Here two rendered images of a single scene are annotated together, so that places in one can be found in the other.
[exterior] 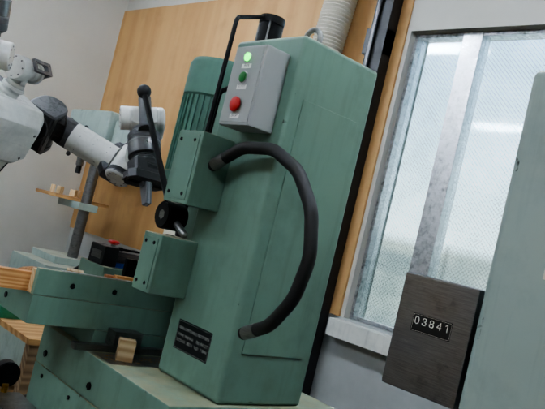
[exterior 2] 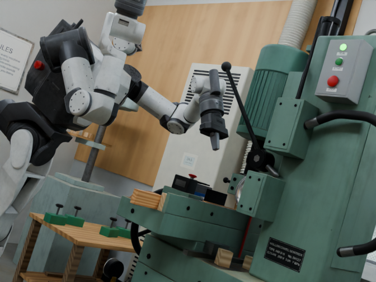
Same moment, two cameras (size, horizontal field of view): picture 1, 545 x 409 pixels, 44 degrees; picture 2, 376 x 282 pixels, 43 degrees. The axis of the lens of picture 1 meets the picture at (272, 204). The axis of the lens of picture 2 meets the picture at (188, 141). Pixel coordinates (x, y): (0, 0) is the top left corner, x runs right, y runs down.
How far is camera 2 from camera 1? 0.49 m
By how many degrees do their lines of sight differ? 2
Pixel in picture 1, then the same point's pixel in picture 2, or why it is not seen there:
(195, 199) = (294, 149)
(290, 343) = (355, 260)
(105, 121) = not seen: hidden behind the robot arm
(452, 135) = not seen: outside the picture
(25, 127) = (122, 86)
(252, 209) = (341, 160)
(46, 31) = (70, 17)
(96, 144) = (161, 102)
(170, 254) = (269, 189)
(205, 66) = (278, 52)
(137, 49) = not seen: hidden behind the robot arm
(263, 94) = (357, 75)
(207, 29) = (190, 24)
